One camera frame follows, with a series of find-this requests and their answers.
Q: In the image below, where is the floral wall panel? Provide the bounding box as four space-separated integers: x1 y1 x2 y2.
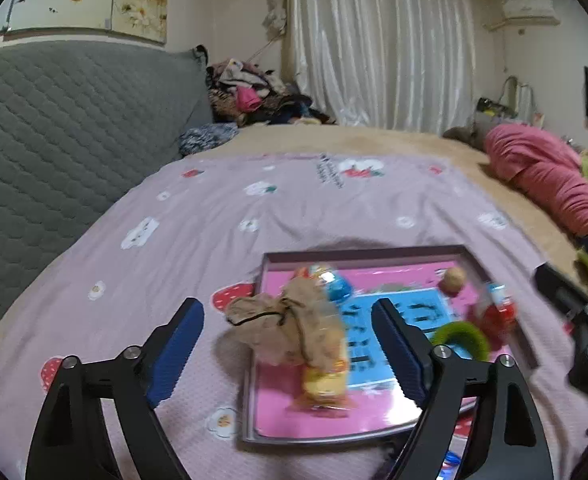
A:
114 0 169 45

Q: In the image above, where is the pink picture book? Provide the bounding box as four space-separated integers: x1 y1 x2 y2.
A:
254 262 512 436

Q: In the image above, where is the walnut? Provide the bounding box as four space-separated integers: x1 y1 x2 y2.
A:
439 267 466 295

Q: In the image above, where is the dark grey cloth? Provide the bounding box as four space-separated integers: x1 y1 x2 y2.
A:
443 126 486 150

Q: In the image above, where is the pink box lid tray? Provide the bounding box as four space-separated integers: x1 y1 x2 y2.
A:
241 244 540 446

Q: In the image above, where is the pink blanket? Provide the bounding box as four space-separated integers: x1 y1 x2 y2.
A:
484 124 588 236

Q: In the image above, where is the white curtain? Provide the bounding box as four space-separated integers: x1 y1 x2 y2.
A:
284 0 477 133

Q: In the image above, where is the white air conditioner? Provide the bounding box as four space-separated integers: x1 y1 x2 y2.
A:
503 0 560 23

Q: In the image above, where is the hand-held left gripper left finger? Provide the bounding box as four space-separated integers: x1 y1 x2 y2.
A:
26 297 205 480

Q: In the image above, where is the pale bag with handles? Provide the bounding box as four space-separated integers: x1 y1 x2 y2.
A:
476 76 545 128

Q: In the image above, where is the blue snack packet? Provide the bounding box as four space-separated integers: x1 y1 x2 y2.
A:
439 450 463 480

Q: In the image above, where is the pile of clothes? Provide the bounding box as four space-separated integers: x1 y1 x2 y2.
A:
206 59 337 126

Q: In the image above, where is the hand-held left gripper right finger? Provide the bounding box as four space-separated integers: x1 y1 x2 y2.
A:
371 298 555 480

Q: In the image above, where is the blue patterned cloth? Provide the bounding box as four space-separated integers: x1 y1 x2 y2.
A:
179 124 239 158

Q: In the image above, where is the beige mesh pouch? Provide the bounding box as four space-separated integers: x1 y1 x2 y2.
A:
224 280 347 368

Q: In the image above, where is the grey quilted headboard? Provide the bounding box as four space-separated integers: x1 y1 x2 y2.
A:
0 40 215 356

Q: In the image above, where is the blue round toy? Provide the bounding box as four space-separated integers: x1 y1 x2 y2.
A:
296 265 352 306

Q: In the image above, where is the green fuzzy ring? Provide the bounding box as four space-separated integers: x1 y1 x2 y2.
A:
431 322 491 361

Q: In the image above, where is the purple strawberry print blanket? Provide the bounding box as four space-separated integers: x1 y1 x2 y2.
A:
0 152 582 480

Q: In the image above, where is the yellow cake packet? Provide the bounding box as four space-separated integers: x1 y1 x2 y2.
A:
294 320 352 416

